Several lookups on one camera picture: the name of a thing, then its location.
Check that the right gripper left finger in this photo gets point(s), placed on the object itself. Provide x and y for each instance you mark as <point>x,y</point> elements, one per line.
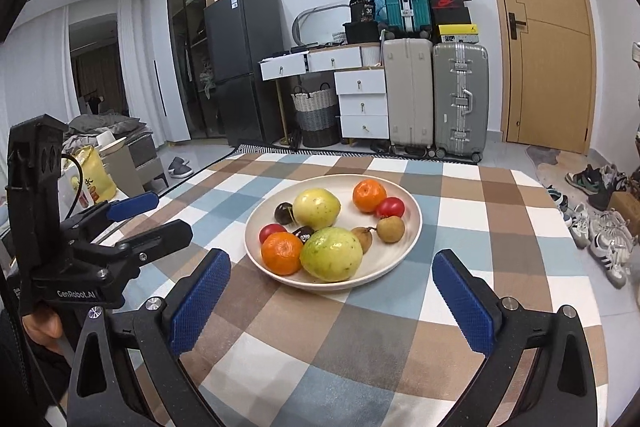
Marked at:
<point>104,389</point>

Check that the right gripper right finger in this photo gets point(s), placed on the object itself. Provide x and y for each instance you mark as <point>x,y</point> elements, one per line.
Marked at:
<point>559,389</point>

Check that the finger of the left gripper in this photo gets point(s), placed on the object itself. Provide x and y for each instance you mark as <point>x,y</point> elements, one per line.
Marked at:
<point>96,219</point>
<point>126,257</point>

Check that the red tomato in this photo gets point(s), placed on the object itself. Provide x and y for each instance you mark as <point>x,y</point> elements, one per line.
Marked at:
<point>268,230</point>
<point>390,207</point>

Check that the orange mandarin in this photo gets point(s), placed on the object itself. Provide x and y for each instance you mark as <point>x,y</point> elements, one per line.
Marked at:
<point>281,253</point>
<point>367,195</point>

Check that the dark plum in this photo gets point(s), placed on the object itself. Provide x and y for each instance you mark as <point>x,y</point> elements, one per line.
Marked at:
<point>284,214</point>

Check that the yellow green guava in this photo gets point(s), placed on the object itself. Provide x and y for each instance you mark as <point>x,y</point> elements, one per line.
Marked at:
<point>331,255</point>

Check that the dark cherry with stem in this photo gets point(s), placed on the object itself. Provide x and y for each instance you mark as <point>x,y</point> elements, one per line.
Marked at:
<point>304,233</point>

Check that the left hand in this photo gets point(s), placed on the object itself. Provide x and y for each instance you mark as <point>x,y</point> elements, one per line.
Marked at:
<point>44,327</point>

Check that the yellow snack bag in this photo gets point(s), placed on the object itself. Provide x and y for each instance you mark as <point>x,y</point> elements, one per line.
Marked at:
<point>97,181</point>

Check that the checkered tablecloth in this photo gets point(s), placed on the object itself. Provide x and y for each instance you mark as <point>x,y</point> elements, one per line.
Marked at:
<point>388,353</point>

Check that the cream round plate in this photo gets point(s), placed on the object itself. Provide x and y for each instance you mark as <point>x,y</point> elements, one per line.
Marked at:
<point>379,260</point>

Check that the woven laundry basket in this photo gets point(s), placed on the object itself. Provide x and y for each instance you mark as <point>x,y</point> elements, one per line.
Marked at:
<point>316,115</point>

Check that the black refrigerator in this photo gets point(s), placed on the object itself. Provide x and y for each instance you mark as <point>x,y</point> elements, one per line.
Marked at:
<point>240,34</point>

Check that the white drawer desk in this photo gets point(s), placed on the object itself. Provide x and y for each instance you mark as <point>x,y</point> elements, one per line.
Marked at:
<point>359,80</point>

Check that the black storage box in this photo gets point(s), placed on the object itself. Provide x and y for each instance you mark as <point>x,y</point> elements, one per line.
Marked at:
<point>362,27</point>

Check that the silver suitcase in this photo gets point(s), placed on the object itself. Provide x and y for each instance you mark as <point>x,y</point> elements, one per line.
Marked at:
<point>461,89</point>

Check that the beige suitcase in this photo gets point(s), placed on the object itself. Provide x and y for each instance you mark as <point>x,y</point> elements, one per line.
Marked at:
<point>410,93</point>

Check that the yellow black box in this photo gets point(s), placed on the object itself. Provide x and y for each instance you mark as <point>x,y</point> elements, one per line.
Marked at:
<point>459,33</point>

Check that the wooden door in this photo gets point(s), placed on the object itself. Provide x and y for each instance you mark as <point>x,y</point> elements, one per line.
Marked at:
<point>548,73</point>

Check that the stacked black shoe boxes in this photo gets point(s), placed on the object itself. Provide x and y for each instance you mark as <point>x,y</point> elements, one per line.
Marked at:
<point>449,12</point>

